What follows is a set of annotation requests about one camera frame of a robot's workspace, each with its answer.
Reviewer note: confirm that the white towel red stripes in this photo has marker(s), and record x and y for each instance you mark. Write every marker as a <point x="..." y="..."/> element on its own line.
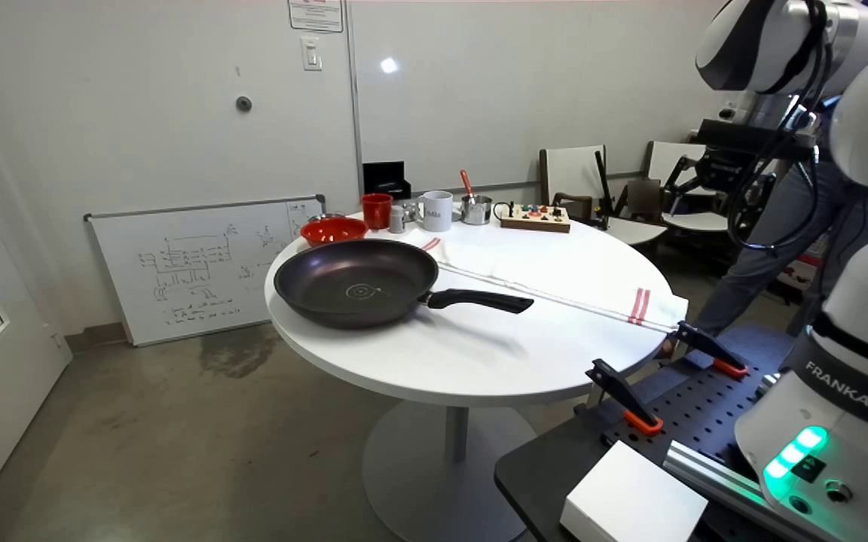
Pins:
<point x="577" y="269"/>

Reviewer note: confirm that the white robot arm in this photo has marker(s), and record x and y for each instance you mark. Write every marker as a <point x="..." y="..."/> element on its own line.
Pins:
<point x="796" y="46"/>

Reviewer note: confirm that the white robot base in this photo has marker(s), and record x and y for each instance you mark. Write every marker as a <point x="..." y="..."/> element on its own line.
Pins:
<point x="809" y="430"/>

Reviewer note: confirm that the white mug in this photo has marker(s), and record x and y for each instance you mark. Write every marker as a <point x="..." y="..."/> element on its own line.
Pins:
<point x="436" y="212"/>

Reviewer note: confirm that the small steel cup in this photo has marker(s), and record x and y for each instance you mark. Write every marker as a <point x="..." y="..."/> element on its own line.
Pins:
<point x="401" y="218"/>

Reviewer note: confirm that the black frying pan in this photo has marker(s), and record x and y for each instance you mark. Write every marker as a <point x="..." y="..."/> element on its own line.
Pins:
<point x="372" y="285"/>

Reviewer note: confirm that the steel pot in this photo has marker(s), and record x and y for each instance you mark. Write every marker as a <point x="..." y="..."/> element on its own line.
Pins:
<point x="477" y="207"/>

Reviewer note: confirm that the red cup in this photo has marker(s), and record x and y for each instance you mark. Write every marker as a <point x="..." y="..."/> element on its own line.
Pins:
<point x="378" y="207"/>

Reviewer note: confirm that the wooden toy board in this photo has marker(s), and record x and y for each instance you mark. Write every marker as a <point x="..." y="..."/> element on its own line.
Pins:
<point x="541" y="218"/>

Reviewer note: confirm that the red bowl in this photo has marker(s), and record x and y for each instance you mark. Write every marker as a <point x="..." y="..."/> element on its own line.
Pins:
<point x="333" y="231"/>

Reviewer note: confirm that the round white table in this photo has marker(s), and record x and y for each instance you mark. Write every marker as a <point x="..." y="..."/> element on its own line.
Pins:
<point x="455" y="383"/>

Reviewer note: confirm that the black clamp orange tip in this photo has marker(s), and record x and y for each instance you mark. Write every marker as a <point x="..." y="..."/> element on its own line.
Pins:
<point x="633" y="410"/>

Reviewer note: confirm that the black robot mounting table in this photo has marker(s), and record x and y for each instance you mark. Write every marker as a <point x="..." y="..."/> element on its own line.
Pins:
<point x="698" y="407"/>

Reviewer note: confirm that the white box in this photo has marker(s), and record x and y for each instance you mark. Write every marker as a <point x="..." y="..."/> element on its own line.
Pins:
<point x="627" y="496"/>

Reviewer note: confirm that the person in blue shirt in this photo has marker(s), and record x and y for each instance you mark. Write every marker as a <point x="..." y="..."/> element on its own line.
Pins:
<point x="801" y="207"/>

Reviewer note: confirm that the black wall tray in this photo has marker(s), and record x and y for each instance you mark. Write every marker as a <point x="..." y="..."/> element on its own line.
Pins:
<point x="388" y="177"/>

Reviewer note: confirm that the whiteboard leaning on wall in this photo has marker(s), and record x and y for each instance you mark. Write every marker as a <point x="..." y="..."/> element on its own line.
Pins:
<point x="181" y="273"/>

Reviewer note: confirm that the aluminium rail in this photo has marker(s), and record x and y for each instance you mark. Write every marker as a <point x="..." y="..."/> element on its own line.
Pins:
<point x="738" y="512"/>

